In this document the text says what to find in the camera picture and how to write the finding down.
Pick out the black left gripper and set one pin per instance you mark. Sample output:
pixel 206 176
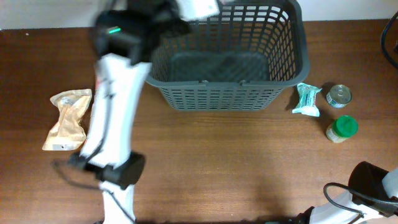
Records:
pixel 182 30

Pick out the beige paper bag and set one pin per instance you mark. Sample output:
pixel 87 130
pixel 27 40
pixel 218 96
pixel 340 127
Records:
pixel 67 134

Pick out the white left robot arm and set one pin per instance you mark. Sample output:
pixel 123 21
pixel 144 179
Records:
pixel 124 41

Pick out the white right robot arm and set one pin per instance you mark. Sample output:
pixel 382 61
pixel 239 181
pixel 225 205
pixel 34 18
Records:
pixel 371 193

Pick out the grey plastic laundry basket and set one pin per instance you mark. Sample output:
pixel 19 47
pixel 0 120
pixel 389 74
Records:
pixel 238 60

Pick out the light green wrapped packet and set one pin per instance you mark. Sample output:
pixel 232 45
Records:
pixel 307 98

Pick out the silver tin can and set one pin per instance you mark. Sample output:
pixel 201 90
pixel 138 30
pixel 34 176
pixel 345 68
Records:
pixel 339 96

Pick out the green lidded glass jar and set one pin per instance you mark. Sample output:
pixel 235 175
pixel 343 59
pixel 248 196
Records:
pixel 342 129

